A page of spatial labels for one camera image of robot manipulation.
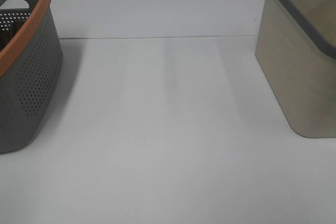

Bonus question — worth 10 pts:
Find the grey perforated basket orange rim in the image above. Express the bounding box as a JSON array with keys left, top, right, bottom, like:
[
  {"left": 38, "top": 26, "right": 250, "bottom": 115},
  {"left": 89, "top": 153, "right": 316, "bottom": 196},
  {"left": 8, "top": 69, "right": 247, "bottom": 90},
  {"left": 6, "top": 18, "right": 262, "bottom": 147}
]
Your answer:
[{"left": 1, "top": 0, "right": 64, "bottom": 153}]

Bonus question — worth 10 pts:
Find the beige basket grey rim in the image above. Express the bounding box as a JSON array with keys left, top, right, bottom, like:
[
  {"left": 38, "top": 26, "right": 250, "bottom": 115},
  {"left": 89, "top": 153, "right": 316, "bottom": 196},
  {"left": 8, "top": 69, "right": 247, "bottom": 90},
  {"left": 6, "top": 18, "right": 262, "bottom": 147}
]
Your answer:
[{"left": 255, "top": 0, "right": 335, "bottom": 138}]

